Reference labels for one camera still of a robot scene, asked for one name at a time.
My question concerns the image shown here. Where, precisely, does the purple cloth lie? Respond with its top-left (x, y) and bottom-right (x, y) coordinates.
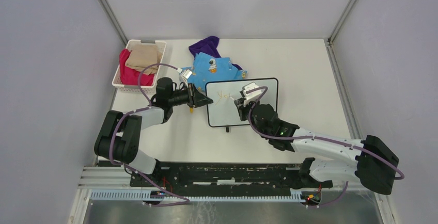
top-left (189, 36), bottom-right (244, 73)

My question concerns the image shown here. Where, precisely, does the white cable duct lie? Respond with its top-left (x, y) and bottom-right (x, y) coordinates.
top-left (90, 189), bottom-right (305, 203)

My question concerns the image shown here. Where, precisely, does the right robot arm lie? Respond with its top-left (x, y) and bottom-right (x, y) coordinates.
top-left (234, 98), bottom-right (403, 195)

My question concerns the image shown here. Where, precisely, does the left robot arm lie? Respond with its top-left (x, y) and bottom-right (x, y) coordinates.
top-left (94, 77), bottom-right (213, 187)

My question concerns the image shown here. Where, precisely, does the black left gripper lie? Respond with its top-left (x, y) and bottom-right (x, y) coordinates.
top-left (168, 83), bottom-right (213, 108)

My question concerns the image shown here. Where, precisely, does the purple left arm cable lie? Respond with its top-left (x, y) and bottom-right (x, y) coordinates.
top-left (107, 63), bottom-right (191, 207)

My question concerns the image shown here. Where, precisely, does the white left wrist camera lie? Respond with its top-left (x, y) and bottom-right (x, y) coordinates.
top-left (177, 68), bottom-right (193, 86)

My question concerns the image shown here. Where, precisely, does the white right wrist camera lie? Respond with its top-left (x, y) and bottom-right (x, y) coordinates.
top-left (241, 82), bottom-right (268, 105)

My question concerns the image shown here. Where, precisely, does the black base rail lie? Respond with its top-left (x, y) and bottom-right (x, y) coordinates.
top-left (97, 161), bottom-right (334, 199)

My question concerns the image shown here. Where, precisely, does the blue patterned cloth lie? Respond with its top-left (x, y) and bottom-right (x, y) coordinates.
top-left (182, 52), bottom-right (248, 85)

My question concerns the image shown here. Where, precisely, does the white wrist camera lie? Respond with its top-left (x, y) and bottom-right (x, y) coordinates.
top-left (177, 68), bottom-right (193, 86)
top-left (241, 82), bottom-right (268, 105)

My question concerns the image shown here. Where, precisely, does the black framed whiteboard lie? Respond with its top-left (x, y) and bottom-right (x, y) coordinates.
top-left (206, 77), bottom-right (279, 127)

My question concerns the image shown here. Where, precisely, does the red cloth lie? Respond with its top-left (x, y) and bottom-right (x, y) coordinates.
top-left (119, 49), bottom-right (154, 86)

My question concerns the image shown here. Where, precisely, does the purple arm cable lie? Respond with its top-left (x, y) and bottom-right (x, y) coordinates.
top-left (245, 85), bottom-right (405, 210)
top-left (107, 63), bottom-right (191, 207)

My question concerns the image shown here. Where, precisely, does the beige folded cloth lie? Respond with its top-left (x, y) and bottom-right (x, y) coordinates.
top-left (125, 44), bottom-right (163, 75)

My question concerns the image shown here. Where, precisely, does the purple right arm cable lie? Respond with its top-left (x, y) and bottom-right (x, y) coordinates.
top-left (245, 85), bottom-right (405, 210)

